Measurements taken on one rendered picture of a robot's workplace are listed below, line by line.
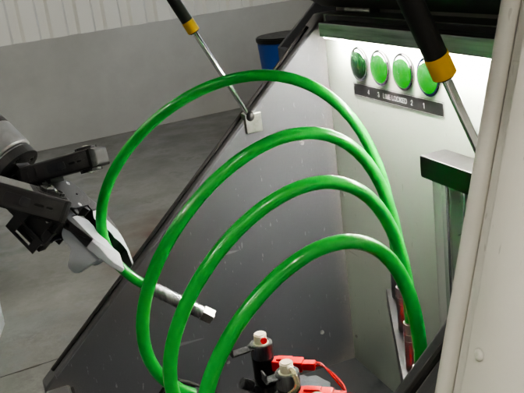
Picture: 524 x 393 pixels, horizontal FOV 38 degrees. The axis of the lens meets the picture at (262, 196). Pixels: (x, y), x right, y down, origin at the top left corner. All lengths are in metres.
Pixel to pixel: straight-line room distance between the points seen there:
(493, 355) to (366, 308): 0.77
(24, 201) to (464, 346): 0.45
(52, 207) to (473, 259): 0.43
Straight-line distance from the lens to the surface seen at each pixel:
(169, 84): 7.69
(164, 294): 1.02
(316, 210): 1.29
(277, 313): 1.33
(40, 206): 0.81
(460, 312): 0.60
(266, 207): 0.71
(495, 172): 0.57
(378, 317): 1.30
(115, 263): 0.99
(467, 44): 0.88
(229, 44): 7.89
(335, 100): 0.93
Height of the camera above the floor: 1.56
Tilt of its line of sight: 18 degrees down
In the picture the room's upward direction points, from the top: 7 degrees counter-clockwise
